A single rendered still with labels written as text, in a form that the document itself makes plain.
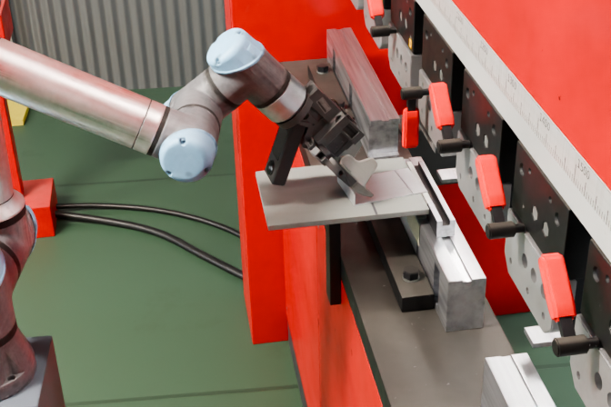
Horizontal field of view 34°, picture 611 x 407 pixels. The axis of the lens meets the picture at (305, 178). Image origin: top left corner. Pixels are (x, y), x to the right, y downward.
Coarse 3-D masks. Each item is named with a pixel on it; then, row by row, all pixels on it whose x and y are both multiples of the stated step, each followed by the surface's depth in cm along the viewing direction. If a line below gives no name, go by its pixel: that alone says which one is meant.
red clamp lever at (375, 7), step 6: (372, 0) 162; (378, 0) 162; (372, 6) 162; (378, 6) 162; (372, 12) 162; (378, 12) 162; (384, 12) 162; (372, 18) 163; (378, 18) 162; (378, 24) 161; (372, 30) 161; (378, 30) 160; (384, 30) 161; (390, 30) 161; (372, 36) 161; (378, 36) 161
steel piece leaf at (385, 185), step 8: (376, 176) 172; (384, 176) 172; (392, 176) 172; (344, 184) 167; (368, 184) 169; (376, 184) 169; (384, 184) 169; (392, 184) 169; (400, 184) 169; (352, 192) 164; (376, 192) 167; (384, 192) 167; (392, 192) 167; (400, 192) 167; (408, 192) 167; (352, 200) 164; (360, 200) 165; (368, 200) 165; (376, 200) 165
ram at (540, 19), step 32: (416, 0) 148; (480, 0) 119; (512, 0) 108; (544, 0) 99; (576, 0) 91; (608, 0) 84; (448, 32) 133; (480, 32) 120; (512, 32) 109; (544, 32) 100; (576, 32) 92; (608, 32) 85; (480, 64) 121; (512, 64) 110; (544, 64) 100; (576, 64) 92; (608, 64) 86; (544, 96) 101; (576, 96) 93; (608, 96) 86; (512, 128) 112; (576, 128) 94; (608, 128) 87; (544, 160) 103; (608, 160) 88; (576, 192) 95; (608, 256) 90
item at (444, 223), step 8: (416, 168) 176; (424, 168) 174; (424, 176) 174; (424, 184) 171; (432, 184) 169; (432, 192) 169; (432, 200) 167; (440, 200) 165; (432, 208) 163; (440, 208) 164; (448, 208) 163; (432, 216) 162; (440, 216) 162; (448, 216) 160; (432, 224) 163; (440, 224) 160; (448, 224) 160; (440, 232) 160; (448, 232) 161
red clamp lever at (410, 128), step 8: (408, 88) 144; (416, 88) 144; (408, 96) 144; (416, 96) 144; (408, 104) 145; (408, 112) 145; (416, 112) 145; (408, 120) 145; (416, 120) 146; (408, 128) 146; (416, 128) 146; (408, 136) 147; (416, 136) 147; (408, 144) 148; (416, 144) 148
